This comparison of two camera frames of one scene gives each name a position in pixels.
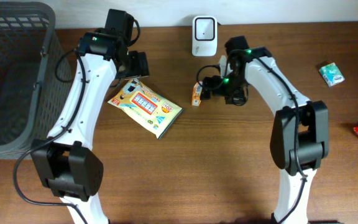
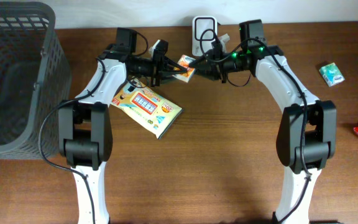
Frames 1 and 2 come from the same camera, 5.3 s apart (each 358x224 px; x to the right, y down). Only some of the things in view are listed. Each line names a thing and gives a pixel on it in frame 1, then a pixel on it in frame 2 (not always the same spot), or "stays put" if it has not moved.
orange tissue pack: (197, 94) → (184, 62)
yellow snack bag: (145, 107) stays put
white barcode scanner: (204, 36) stays put
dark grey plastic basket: (27, 76) stays put
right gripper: (239, 96) → (216, 61)
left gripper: (138, 64) → (158, 68)
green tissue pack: (331, 74) stays put
